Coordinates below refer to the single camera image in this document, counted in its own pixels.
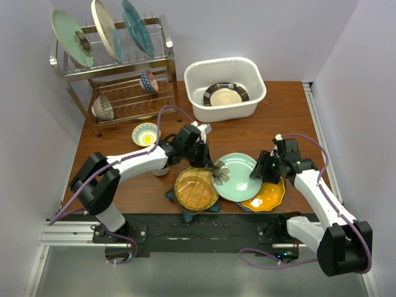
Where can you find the yellow blue patterned saucer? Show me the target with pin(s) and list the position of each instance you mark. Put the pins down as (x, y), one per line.
(145, 134)

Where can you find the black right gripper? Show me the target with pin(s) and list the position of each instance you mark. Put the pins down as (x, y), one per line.
(260, 169)

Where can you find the orange woven pattern plate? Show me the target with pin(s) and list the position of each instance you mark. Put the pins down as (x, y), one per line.
(194, 189)

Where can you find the black striped rim plate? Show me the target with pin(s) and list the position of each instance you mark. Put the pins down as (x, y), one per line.
(225, 93)

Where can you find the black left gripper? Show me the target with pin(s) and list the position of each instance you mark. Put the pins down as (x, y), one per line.
(200, 163)

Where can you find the mint green flower plate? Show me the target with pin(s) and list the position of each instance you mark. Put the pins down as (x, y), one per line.
(231, 178)

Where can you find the white plastic bin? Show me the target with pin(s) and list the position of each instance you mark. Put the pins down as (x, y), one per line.
(199, 76)

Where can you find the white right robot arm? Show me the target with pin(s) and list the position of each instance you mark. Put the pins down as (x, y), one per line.
(342, 243)

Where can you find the cream plate on rack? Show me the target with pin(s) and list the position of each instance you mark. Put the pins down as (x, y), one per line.
(107, 31)

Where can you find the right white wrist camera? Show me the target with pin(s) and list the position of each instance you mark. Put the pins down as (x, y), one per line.
(275, 142)

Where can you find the orange dotted scalloped plate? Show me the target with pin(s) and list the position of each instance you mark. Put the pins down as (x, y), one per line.
(269, 197)

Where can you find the blue white patterned bowl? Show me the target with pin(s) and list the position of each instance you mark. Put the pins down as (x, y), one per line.
(148, 81)

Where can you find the dark blue star plate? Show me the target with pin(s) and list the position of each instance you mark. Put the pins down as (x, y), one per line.
(187, 214)

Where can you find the dark blue bottom plate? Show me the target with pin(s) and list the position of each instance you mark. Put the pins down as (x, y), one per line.
(246, 209)

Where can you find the stainless steel dish rack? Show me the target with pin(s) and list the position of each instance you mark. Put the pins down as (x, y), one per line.
(120, 81)

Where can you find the mint flower plate on rack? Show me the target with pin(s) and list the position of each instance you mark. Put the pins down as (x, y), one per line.
(72, 38)

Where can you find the teal plate on rack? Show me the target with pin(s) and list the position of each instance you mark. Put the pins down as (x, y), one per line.
(137, 29)

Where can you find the grey patterned bowl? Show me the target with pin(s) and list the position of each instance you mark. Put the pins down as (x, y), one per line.
(102, 109)

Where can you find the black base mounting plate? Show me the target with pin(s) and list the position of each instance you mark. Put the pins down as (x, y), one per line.
(207, 233)

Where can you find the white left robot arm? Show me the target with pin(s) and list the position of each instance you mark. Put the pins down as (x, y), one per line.
(96, 182)

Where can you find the white ceramic mug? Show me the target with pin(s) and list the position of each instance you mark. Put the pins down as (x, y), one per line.
(160, 172)

